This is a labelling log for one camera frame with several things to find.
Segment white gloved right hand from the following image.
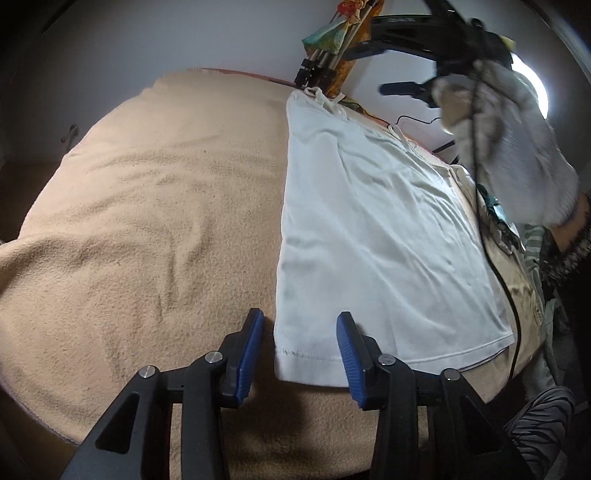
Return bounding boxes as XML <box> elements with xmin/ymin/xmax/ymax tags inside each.
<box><xmin>432</xmin><ymin>61</ymin><xmax>580</xmax><ymax>227</ymax></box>

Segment black tripod legs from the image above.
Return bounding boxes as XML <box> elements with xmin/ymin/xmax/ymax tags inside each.
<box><xmin>294</xmin><ymin>49</ymin><xmax>342</xmax><ymax>92</ymax></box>

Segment colourful hanging cloth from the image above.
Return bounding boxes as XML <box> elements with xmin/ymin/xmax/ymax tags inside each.
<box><xmin>301</xmin><ymin>0</ymin><xmax>385</xmax><ymax>98</ymax></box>

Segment round ring light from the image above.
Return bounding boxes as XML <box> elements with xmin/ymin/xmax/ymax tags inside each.
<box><xmin>512</xmin><ymin>53</ymin><xmax>549</xmax><ymax>119</ymax></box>

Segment grey striped clothing pile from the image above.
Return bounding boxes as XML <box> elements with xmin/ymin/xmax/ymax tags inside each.
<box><xmin>476</xmin><ymin>184</ymin><xmax>591</xmax><ymax>388</ymax></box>

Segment beige fleece blanket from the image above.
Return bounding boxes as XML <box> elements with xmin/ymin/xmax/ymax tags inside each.
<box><xmin>1</xmin><ymin>70</ymin><xmax>544</xmax><ymax>479</ymax></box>

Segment grey ribbed garment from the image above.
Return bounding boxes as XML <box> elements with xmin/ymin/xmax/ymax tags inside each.
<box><xmin>504</xmin><ymin>386</ymin><xmax>575</xmax><ymax>479</ymax></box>

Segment black cable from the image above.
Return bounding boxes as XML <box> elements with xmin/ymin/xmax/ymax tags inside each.
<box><xmin>468</xmin><ymin>18</ymin><xmax>523</xmax><ymax>379</ymax></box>

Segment black wire hanger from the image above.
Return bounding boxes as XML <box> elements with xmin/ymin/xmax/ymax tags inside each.
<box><xmin>394</xmin><ymin>115</ymin><xmax>459</xmax><ymax>164</ymax></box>

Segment white t-shirt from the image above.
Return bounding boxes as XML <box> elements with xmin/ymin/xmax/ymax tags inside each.
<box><xmin>273</xmin><ymin>89</ymin><xmax>514</xmax><ymax>387</ymax></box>

